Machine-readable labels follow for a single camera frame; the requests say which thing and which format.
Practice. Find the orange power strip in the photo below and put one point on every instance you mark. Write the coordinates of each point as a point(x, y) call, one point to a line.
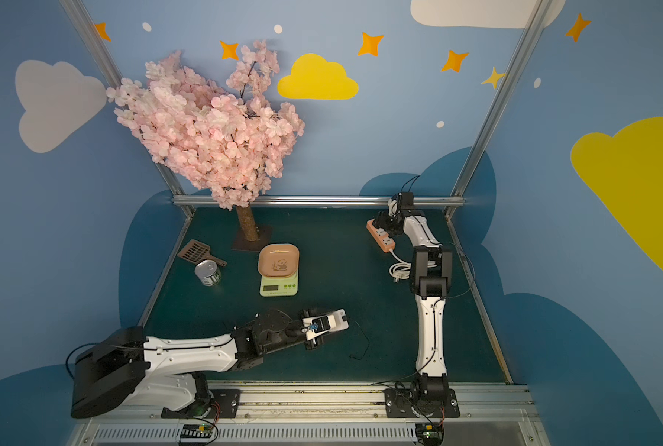
point(381, 237)

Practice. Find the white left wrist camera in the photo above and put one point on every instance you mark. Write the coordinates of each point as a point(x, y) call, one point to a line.
point(332, 322)

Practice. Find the brown litter scoop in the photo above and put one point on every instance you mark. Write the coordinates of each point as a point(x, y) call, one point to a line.
point(196, 252)

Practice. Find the slotted aluminium base rail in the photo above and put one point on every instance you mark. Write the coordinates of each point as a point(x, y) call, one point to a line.
point(277, 413)

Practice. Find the silver tin can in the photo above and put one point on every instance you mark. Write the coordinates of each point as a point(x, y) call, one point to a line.
point(208, 272)

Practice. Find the pink cherry blossom tree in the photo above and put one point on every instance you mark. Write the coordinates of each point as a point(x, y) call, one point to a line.
point(228, 140)

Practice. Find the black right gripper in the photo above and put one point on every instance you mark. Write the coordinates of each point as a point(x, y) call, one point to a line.
point(386, 220)

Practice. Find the aluminium frame post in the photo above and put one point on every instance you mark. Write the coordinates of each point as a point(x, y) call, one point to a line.
point(517, 64)

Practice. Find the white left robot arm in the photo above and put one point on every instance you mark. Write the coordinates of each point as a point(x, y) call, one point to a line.
point(131, 368)

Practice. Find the pink panda dish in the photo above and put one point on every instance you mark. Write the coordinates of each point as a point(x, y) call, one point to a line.
point(279, 260)

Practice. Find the aluminium frame rail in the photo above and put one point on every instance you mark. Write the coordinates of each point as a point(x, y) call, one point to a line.
point(321, 201)

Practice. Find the green electronic scale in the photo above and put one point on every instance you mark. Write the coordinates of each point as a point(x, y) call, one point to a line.
point(278, 286)

